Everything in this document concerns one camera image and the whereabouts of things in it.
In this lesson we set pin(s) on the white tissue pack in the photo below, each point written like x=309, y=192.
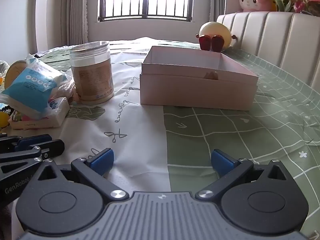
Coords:
x=52, y=117

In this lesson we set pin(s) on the pink leafy plant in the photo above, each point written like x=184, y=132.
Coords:
x=302, y=2

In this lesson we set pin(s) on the pink cardboard box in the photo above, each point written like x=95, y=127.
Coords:
x=195, y=92

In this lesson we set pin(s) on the barred window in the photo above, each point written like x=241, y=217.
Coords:
x=146, y=0

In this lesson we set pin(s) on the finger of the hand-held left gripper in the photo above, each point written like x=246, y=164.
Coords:
x=32, y=141
x=50, y=148

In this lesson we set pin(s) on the blue white wipes pack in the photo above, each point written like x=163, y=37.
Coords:
x=30, y=85

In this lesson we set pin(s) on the green printed bed sheet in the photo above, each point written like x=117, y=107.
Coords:
x=225, y=130

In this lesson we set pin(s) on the round beige pouch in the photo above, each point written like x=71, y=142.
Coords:
x=15, y=71

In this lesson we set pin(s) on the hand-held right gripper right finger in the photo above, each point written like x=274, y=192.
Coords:
x=222, y=162

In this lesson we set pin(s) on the clear plastic jar beige label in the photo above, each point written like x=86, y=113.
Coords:
x=92, y=80

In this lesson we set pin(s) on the yellow plush toy red feet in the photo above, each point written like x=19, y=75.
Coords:
x=217, y=30

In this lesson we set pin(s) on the clear cotton swab pack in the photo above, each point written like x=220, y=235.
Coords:
x=65, y=87

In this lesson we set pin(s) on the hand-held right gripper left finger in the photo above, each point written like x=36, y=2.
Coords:
x=102, y=161

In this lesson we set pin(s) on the beige padded headboard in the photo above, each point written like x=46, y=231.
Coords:
x=275, y=35

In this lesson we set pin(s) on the grey pleated curtain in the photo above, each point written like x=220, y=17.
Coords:
x=75, y=12
x=212, y=5

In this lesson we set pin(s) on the yellow round toy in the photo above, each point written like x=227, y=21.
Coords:
x=3, y=120

